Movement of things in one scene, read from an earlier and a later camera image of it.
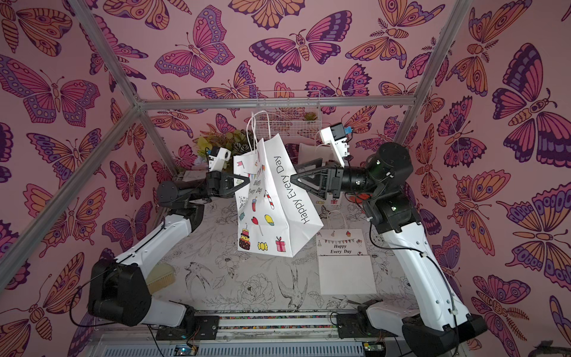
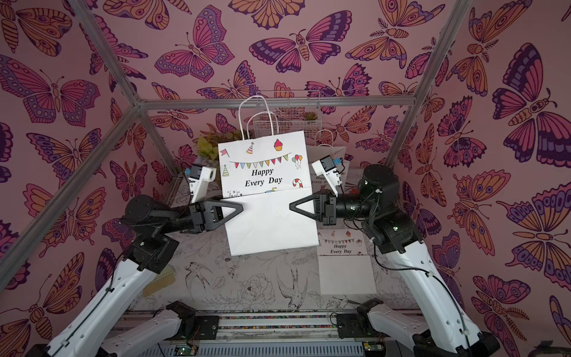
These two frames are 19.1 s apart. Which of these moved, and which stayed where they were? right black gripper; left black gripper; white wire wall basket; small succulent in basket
Moved: right black gripper; left black gripper
Stayed: small succulent in basket; white wire wall basket
